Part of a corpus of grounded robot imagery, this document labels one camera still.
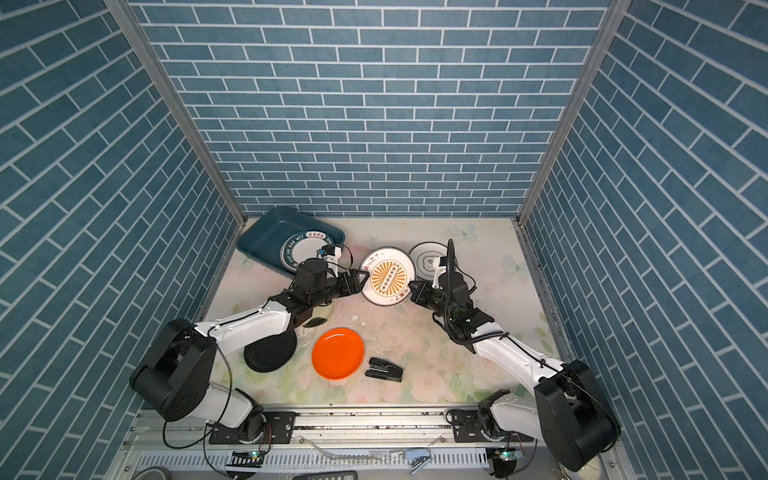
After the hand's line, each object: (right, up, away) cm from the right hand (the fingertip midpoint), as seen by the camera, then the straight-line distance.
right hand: (405, 280), depth 83 cm
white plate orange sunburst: (-4, +3, +4) cm, 6 cm away
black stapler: (-6, -24, -2) cm, 25 cm away
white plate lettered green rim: (-38, +9, +27) cm, 48 cm away
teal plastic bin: (-54, +11, +30) cm, 62 cm away
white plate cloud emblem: (+7, +6, +26) cm, 27 cm away
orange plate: (-20, -22, +4) cm, 30 cm away
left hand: (-12, +1, +3) cm, 13 cm away
